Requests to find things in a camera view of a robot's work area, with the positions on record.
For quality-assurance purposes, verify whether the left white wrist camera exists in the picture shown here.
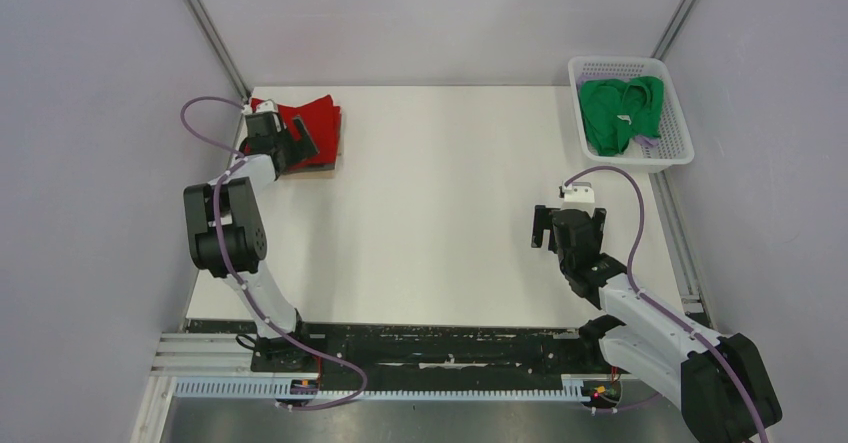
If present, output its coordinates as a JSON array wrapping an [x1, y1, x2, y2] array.
[[252, 100, 278, 114]]

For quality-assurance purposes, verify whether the aluminium frame rail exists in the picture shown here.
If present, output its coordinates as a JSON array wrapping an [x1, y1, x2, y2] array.
[[150, 330, 753, 382]]

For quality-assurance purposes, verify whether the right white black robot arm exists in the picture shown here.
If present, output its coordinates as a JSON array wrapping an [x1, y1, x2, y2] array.
[[531, 205, 783, 442]]

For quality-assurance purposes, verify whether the white slotted cable duct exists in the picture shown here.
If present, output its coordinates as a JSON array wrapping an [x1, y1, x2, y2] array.
[[173, 377, 597, 404]]

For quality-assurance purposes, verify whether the folded dark grey t-shirt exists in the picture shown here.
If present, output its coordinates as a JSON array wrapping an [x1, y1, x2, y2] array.
[[284, 162, 336, 175]]

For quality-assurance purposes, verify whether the red t-shirt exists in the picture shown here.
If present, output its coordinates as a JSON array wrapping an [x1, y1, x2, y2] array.
[[245, 95, 342, 165]]

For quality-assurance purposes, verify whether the green t-shirt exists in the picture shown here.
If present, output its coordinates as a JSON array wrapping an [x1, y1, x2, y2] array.
[[578, 76, 665, 157]]

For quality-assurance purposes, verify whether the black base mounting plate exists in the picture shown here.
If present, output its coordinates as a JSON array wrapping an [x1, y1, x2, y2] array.
[[187, 319, 613, 390]]

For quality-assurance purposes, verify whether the folded beige t-shirt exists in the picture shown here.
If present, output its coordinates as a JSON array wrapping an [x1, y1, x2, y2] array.
[[279, 169, 335, 180]]

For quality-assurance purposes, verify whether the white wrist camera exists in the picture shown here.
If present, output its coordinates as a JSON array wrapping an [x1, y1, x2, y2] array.
[[252, 100, 278, 114], [559, 182, 596, 205]]

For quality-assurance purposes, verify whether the white plastic basket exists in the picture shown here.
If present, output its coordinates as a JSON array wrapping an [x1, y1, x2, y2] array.
[[568, 56, 694, 173]]

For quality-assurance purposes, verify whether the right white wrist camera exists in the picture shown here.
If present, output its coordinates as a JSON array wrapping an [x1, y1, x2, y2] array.
[[559, 182, 596, 205]]

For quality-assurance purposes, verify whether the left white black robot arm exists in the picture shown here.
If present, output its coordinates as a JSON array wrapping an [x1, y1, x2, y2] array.
[[183, 108, 317, 372]]

